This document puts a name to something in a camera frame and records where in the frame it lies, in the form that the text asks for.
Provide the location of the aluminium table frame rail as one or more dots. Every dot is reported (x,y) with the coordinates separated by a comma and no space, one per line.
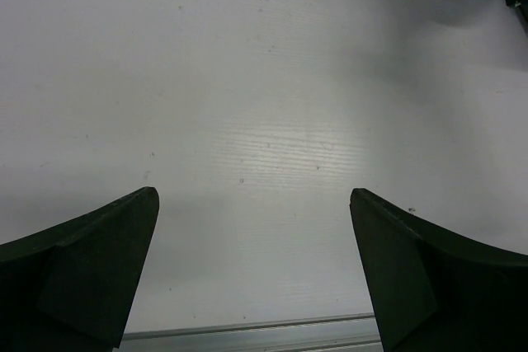
(340,333)

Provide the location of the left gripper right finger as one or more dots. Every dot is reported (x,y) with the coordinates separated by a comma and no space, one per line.
(435,290)

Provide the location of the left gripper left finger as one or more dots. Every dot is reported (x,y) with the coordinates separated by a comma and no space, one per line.
(71,287)

